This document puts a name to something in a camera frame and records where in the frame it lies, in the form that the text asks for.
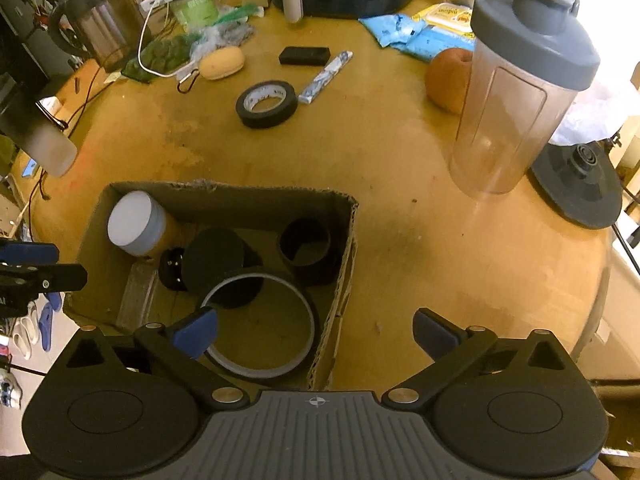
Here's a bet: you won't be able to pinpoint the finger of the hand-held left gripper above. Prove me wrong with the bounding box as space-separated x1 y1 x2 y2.
0 263 89 295
0 240 60 266

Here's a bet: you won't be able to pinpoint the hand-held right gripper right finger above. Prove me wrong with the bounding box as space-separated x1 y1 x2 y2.
381 308 577 408

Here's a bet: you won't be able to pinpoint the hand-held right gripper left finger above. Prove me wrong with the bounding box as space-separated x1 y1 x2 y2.
64 305 251 408

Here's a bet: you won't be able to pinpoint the black round pin plug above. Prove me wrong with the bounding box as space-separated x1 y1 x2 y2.
158 247 189 292

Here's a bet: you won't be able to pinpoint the brown thin tape ring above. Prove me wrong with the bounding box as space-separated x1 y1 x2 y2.
198 268 321 380

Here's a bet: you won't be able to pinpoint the black cup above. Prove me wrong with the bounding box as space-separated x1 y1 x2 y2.
277 217 334 287

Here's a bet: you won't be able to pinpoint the cardboard box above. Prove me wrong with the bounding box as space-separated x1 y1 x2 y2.
62 178 360 391

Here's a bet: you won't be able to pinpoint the white slippers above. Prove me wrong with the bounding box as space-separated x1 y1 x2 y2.
12 302 39 361

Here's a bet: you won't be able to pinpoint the blue slippers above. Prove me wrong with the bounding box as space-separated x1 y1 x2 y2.
37 289 64 354

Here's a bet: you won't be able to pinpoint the black cylinder container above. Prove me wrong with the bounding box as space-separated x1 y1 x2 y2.
180 228 265 310

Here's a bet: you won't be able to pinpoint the white lidded jar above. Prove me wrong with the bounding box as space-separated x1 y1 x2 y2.
107 190 182 259

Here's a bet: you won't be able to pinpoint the black kettle base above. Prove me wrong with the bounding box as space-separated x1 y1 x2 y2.
524 142 624 230

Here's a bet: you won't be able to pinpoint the black tape roll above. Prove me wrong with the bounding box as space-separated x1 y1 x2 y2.
235 79 300 130

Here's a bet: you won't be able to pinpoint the bag of green produce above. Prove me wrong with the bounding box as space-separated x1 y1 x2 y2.
122 33 194 84

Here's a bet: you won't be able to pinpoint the steel electric kettle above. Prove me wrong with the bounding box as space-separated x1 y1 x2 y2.
48 0 146 74

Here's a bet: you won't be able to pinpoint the orange round fruit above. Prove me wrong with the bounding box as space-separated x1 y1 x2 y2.
424 47 474 115

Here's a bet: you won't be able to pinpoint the yellow sponge with loop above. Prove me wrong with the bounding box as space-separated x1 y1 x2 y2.
198 45 246 81

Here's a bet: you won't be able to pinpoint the silver foil stick packet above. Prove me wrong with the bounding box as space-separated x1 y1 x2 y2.
298 50 355 106

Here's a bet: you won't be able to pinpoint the white plastic bag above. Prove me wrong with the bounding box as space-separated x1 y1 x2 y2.
549 59 640 147

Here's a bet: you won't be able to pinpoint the clear plastic bag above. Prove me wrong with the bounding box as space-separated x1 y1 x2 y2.
192 19 256 59

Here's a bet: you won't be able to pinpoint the green labelled tub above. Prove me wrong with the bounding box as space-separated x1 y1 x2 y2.
170 0 221 31

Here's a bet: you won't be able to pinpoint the black rectangular case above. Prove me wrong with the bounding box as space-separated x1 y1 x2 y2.
278 46 332 67

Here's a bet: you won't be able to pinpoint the yellow snack packet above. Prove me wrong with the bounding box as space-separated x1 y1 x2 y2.
414 2 475 39

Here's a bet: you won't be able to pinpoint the green plastic package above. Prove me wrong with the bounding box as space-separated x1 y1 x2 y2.
219 2 266 24

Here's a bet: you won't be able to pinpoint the clear shaker bottle grey lid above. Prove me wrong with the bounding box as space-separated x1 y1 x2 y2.
448 0 601 201

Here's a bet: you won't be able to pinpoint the black cable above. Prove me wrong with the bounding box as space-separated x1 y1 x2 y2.
27 62 112 213

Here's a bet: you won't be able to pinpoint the white cable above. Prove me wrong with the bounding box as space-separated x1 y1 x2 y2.
137 2 194 79

